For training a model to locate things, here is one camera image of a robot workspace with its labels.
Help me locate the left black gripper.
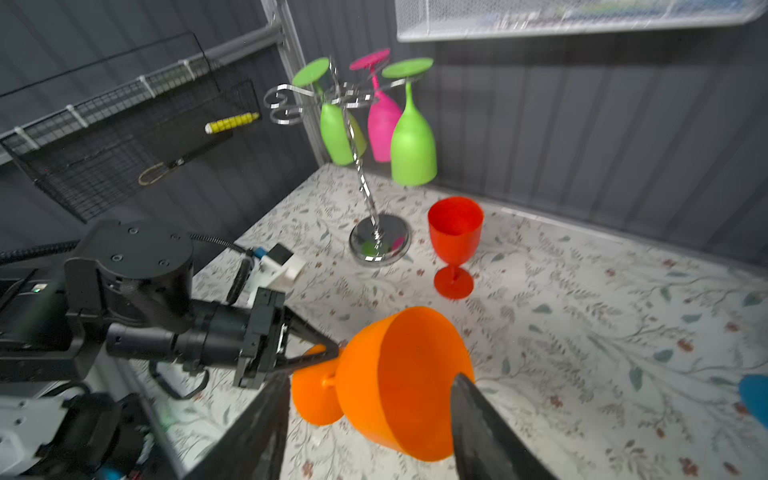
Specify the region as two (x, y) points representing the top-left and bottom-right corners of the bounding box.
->
(233, 287), (339, 389)

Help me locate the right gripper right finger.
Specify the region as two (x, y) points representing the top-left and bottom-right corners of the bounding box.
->
(450, 373), (554, 480)

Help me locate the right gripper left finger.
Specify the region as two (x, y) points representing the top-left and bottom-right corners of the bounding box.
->
(185, 374), (291, 480)

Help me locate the orange plastic wine glass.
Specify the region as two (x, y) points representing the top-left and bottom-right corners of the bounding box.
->
(291, 307), (474, 462)

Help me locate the red plastic wine glass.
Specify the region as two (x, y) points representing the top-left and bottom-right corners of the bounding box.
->
(427, 196), (484, 300)

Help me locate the green plastic wine glass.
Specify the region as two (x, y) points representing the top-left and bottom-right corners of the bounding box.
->
(382, 57), (438, 186)
(292, 57), (354, 166)

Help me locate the pink plastic wine glass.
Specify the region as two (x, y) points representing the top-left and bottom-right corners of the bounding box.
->
(349, 48), (402, 163)

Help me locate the blue plastic wine glass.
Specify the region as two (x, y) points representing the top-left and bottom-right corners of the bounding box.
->
(738, 375), (768, 428)

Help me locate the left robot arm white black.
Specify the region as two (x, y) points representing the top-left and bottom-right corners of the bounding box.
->
(1, 221), (340, 479)

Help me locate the chrome wine glass rack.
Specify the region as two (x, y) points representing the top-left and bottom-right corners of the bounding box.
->
(264, 57), (411, 267)

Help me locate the yellow item in black basket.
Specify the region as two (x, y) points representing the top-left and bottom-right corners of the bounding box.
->
(204, 112), (261, 135)

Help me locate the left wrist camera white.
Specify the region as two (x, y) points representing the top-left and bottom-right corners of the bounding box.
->
(244, 243), (307, 308)

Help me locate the black wire basket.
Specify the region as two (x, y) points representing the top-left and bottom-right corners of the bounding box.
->
(1, 28), (279, 223)

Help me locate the white wire mesh basket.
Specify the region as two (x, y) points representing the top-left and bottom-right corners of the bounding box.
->
(395, 0), (767, 43)

